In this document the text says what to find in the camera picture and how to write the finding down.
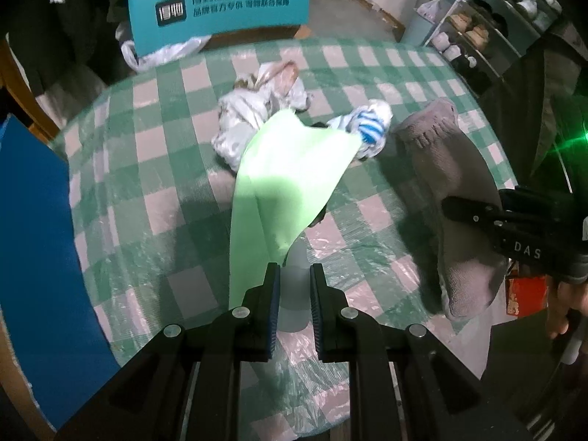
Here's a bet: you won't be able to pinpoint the light green foam sheet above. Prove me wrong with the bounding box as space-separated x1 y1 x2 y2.
228 110 361 309

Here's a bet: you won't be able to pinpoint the hanging dark coats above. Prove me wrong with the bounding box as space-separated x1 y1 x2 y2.
1 0 130 97

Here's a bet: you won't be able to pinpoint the person right hand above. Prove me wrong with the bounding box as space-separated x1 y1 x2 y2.
546 278 587 340

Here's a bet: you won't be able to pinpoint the blue white striped cloth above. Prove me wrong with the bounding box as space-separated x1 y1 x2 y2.
326 100 392 160

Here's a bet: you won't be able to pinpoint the teal printed shoe box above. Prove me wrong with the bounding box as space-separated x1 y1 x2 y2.
129 0 310 57

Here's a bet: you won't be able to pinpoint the red packet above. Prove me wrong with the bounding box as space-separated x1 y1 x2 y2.
506 276 548 318

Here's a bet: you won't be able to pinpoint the crumpled white plastic bag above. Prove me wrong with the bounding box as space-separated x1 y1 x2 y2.
211 61 310 173

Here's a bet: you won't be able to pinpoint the light blue bin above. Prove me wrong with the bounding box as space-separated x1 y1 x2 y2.
402 0 444 46

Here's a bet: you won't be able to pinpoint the shoe rack with shoes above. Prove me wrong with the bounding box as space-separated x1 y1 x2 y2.
424 0 562 98

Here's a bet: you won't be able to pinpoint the blue cardboard box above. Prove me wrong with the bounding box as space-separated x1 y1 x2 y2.
1 115 119 429

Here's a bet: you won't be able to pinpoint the large grey sock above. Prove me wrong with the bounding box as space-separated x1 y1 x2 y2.
395 98 508 322

